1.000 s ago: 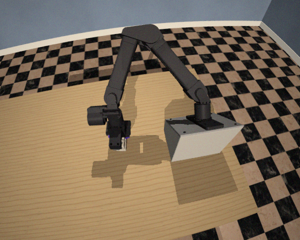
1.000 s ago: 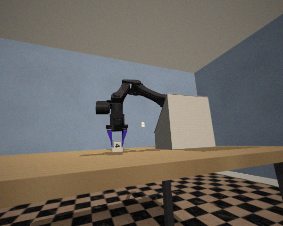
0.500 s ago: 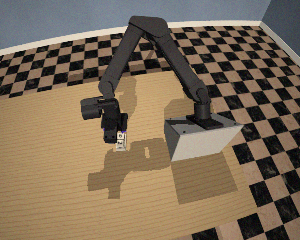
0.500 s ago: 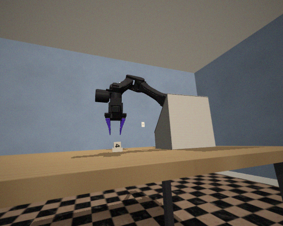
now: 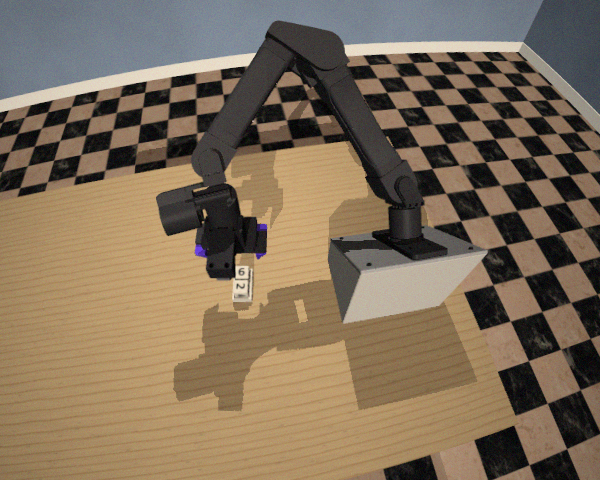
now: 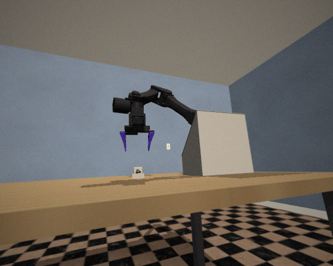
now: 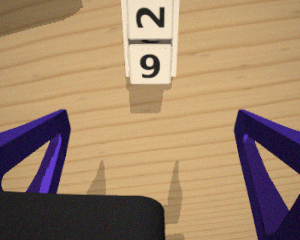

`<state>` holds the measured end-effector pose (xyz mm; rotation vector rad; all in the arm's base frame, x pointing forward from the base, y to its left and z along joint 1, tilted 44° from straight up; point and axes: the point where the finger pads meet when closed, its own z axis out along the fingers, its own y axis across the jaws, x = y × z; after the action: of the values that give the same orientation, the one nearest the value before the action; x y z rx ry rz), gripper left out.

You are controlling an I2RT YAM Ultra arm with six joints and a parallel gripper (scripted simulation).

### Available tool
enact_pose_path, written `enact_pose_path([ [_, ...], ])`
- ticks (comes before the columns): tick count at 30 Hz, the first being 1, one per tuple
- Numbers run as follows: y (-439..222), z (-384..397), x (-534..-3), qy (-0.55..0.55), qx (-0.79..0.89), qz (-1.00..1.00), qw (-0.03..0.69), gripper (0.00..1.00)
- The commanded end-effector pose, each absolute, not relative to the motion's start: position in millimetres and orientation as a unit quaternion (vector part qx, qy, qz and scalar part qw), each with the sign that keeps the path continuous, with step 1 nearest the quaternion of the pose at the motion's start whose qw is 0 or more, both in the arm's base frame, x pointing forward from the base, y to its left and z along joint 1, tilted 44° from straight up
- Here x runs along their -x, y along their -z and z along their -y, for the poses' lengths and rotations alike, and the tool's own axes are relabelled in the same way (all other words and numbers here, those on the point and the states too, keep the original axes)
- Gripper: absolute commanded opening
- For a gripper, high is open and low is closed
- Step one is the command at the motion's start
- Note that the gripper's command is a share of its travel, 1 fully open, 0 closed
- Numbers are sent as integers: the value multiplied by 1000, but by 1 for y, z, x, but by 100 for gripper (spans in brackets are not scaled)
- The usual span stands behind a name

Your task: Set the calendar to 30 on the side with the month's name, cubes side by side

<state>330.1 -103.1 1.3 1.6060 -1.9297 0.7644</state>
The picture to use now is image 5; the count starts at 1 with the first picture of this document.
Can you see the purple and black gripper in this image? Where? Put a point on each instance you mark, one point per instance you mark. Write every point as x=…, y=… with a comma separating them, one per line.
x=256, y=238

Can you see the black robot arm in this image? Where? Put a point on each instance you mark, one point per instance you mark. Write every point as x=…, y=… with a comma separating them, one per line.
x=322, y=53

